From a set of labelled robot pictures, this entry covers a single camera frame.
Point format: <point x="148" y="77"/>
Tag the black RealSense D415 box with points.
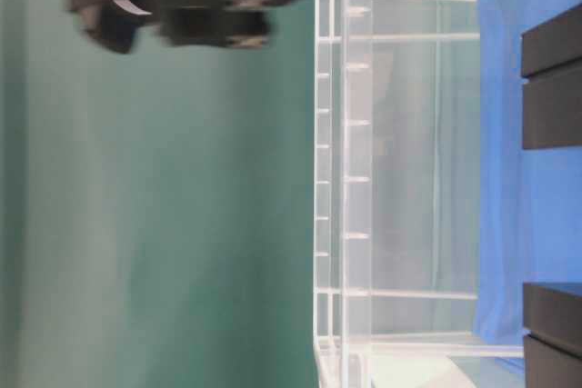
<point x="551" y="66"/>

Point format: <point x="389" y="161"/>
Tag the black RealSense D435i box bottom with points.
<point x="552" y="346"/>

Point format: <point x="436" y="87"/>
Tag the clear plastic storage case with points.
<point x="397" y="198"/>

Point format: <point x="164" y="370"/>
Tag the blue cloth liner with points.
<point x="530" y="200"/>

